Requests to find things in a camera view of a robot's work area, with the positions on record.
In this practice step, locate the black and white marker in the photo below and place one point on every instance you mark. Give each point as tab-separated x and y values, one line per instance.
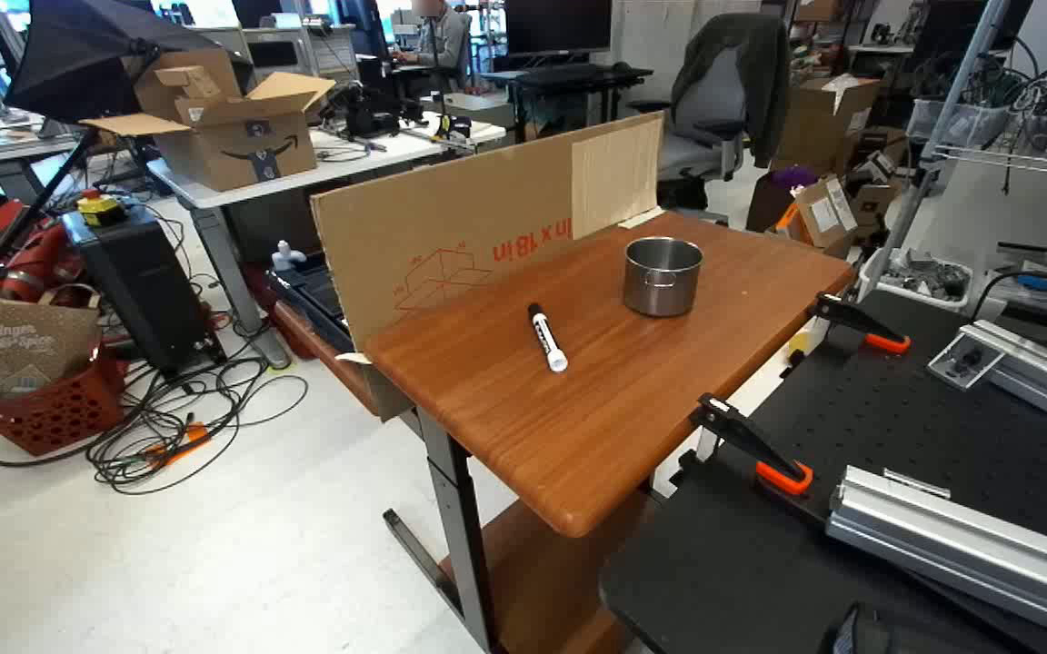
548	339

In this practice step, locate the wooden desk with metal legs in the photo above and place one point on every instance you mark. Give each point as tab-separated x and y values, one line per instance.
534	471

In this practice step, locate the small steel pot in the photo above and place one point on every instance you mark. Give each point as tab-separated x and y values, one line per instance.
662	275

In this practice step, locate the black orange clamp near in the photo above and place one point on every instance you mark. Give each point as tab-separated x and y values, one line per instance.
774	467

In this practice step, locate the black orange clamp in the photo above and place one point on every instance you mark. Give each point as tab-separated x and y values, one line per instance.
876	333
774	467

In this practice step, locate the seated person in background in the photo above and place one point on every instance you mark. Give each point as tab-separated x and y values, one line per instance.
438	37

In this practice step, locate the white office desk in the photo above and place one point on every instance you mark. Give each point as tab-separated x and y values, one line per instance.
335	161

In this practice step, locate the grey office chair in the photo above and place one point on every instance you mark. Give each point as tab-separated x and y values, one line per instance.
729	103

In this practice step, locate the black perforated breadboard table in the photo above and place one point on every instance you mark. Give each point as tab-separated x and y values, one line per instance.
740	566

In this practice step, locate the black orange clamp far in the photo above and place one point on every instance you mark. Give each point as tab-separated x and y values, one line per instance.
876	333

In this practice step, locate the open Amazon cardboard box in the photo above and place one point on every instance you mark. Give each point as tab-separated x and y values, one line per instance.
221	132

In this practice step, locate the black computer tower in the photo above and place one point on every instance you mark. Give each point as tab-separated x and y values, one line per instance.
142	279

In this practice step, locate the red plastic basket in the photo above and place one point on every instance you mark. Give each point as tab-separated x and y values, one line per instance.
72	408

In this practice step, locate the brown paper bag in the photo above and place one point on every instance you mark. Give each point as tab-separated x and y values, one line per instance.
45	339

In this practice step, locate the cardboard barrier wall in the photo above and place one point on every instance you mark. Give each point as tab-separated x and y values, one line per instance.
410	241

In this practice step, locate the aluminium extrusion rail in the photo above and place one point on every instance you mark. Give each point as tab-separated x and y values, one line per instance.
991	352
939	537

